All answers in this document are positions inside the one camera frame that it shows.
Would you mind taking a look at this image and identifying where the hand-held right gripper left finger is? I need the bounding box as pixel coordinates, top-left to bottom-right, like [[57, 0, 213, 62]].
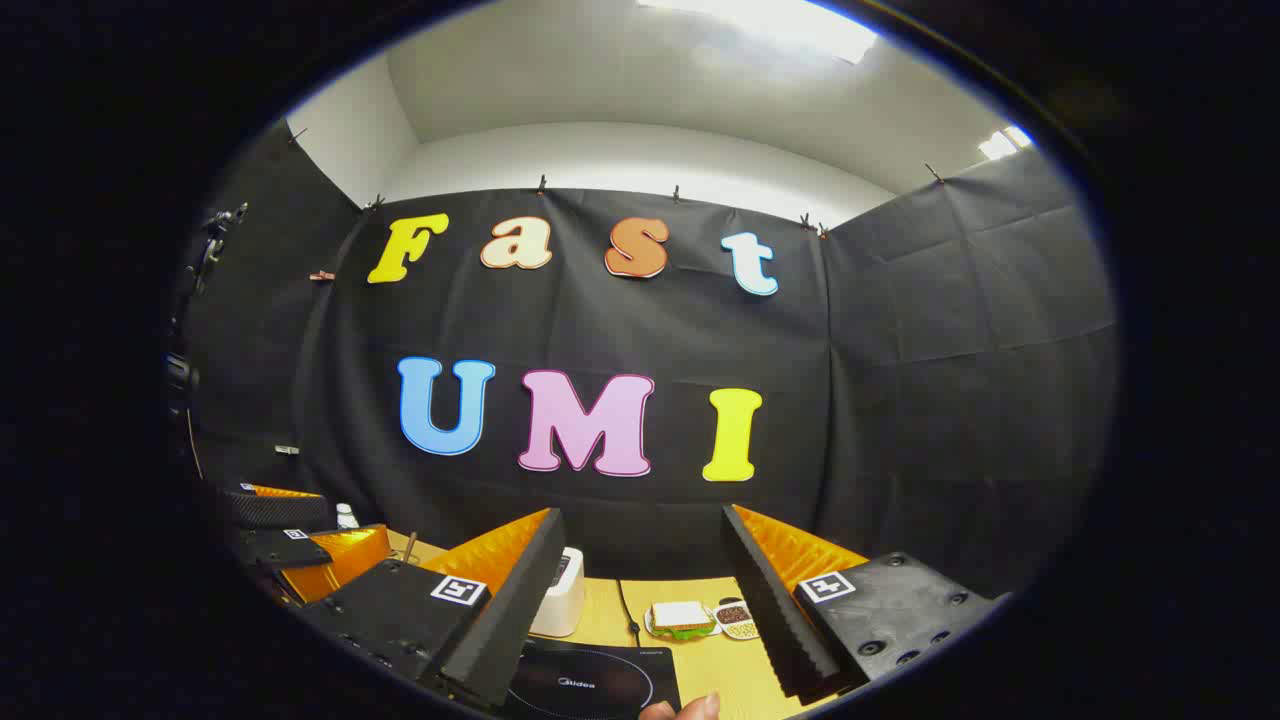
[[300, 507, 567, 711]]

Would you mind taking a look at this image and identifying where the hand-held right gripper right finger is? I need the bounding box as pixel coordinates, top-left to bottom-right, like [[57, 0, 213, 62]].
[[722, 504, 1011, 706]]

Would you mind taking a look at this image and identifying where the black induction cooktop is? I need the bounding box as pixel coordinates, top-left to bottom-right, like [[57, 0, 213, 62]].
[[500, 638, 683, 720]]

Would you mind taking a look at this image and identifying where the white divided bean dish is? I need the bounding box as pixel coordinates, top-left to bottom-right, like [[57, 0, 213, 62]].
[[713, 598, 761, 641]]

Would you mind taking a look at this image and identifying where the white toaster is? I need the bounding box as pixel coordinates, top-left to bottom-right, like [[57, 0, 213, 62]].
[[530, 547, 586, 638]]

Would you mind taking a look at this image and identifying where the sandwich with lettuce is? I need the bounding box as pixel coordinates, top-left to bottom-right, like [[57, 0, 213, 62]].
[[650, 601, 716, 639]]

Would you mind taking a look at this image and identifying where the small white plate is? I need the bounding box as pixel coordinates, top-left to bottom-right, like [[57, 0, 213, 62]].
[[645, 608, 721, 642]]

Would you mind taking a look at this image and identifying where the row of dark cloth clips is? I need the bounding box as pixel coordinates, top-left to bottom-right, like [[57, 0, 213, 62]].
[[288, 125, 946, 241]]

